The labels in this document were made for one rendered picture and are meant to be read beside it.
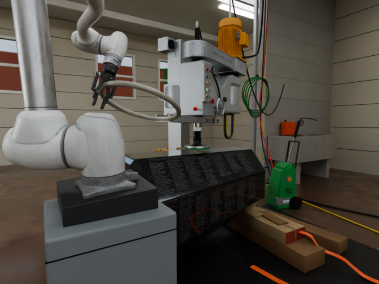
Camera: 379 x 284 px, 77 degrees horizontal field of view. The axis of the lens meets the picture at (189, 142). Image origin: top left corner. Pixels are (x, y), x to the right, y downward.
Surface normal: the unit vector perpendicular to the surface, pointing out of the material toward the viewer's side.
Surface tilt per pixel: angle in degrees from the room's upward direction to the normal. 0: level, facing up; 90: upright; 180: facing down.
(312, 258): 90
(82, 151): 94
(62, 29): 90
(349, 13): 90
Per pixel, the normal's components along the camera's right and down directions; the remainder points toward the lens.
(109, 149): 0.61, 0.09
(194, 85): -0.54, 0.07
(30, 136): 0.09, 0.09
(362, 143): -0.85, 0.04
